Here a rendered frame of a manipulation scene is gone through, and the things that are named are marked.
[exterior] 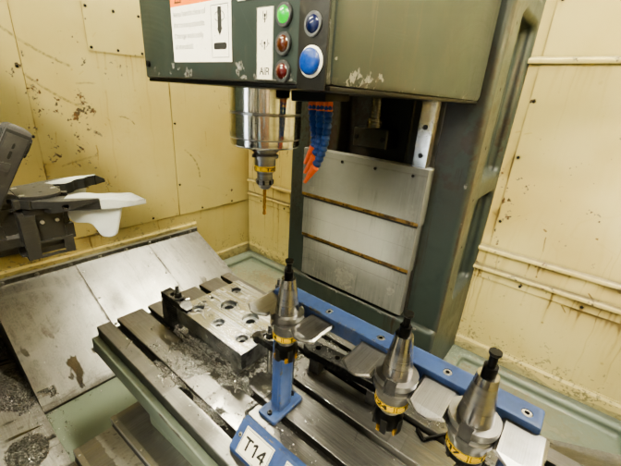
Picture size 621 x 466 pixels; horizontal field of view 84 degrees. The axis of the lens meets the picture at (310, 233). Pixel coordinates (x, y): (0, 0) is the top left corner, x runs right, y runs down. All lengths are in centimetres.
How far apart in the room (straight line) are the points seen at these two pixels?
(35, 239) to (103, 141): 120
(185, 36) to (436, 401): 67
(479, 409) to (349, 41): 47
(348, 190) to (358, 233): 16
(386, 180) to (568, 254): 68
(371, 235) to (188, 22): 83
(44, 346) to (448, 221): 143
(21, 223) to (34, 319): 112
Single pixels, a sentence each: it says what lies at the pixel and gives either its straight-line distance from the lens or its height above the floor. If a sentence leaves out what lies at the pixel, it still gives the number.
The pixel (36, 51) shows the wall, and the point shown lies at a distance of 166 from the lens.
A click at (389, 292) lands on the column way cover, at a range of 125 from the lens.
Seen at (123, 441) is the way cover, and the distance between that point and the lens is 117.
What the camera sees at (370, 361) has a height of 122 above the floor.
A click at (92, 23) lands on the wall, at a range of 173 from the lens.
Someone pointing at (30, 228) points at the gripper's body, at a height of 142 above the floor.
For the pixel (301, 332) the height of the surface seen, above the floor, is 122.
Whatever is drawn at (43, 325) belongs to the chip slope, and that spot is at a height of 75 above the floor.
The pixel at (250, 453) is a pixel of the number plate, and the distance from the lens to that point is 82.
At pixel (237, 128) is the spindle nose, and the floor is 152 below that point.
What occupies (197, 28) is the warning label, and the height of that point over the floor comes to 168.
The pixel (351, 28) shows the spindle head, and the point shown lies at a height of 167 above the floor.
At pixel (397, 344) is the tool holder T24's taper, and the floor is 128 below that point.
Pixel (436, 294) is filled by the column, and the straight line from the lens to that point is 122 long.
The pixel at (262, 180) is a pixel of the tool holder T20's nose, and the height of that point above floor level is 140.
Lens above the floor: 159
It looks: 22 degrees down
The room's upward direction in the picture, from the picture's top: 4 degrees clockwise
